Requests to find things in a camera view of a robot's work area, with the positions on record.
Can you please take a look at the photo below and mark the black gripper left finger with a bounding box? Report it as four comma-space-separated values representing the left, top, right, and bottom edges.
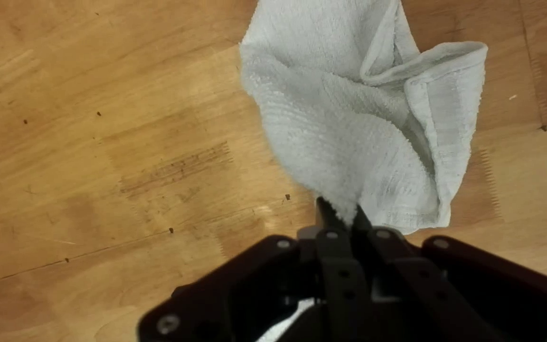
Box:
135, 196, 372, 342

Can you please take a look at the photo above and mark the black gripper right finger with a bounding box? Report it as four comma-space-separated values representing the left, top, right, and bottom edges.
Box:
349, 204, 547, 342

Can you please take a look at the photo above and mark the white terry towel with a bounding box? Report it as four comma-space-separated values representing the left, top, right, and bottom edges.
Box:
237, 0, 490, 238

